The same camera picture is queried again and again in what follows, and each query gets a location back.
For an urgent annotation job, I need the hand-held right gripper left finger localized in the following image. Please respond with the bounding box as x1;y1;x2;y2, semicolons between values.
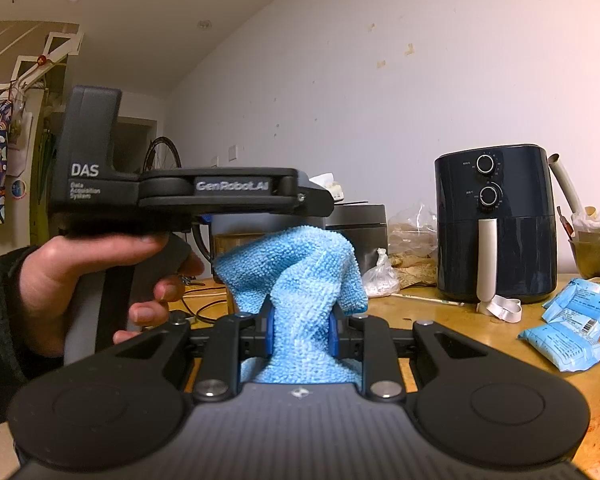
114;305;276;404

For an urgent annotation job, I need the dark blue air fryer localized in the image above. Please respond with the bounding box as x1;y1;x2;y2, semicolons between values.
434;144;558;311

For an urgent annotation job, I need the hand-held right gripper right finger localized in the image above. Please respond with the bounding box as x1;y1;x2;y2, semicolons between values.
329;307;486;404

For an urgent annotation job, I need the thin white stick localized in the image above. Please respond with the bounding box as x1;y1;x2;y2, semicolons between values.
391;292;467;307

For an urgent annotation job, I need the small white plastic bag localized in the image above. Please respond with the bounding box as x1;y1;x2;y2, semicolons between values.
362;249;402;299

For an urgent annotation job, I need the blue wipe packet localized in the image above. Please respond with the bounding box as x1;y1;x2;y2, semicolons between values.
519;321;600;374
570;277;600;302
542;287;600;342

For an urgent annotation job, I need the person's left hand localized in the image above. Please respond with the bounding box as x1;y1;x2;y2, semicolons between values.
20;234;206;358

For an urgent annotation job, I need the white plastic tube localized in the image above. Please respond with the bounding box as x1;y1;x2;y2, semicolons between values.
547;154;586;216

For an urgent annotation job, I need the bicycle wheel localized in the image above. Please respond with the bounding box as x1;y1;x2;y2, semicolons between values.
142;136;183;172

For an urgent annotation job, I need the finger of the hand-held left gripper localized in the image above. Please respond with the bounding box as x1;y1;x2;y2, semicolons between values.
296;169;337;219

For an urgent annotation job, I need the grey rice cooker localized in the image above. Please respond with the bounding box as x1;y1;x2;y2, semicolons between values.
325;204;388;277

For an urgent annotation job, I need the black cable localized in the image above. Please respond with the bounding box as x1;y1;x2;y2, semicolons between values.
180;280;231;326

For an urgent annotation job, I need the white zigzag wall rack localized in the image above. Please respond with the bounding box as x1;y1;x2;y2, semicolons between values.
0;30;86;117

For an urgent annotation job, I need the white tissue pack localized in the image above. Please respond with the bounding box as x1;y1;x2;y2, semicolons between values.
310;173;346;202

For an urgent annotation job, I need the grey shaker bottle lid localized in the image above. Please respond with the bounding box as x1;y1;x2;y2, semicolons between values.
200;212;328;321

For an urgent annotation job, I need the white folded strap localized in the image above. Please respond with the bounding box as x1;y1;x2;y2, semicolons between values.
477;297;523;324

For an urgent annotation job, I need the blue microfiber cloth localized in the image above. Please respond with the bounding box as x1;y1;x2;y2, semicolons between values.
214;226;370;385

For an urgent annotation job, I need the clear bag of flatbreads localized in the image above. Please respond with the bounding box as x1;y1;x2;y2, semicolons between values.
387;202;441;290

